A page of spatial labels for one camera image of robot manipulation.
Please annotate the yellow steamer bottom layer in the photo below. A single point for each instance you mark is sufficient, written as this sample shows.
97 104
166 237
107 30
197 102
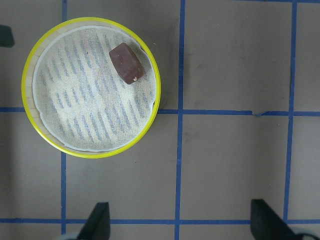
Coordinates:
75 99

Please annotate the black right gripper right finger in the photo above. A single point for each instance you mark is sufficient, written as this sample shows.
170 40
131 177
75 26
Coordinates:
265 224

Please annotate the brown bun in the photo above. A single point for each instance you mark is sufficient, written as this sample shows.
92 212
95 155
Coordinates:
126 63

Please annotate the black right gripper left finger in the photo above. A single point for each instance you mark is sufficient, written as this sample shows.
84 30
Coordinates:
97 226

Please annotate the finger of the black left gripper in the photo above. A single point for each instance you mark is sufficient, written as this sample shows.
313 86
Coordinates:
6 36

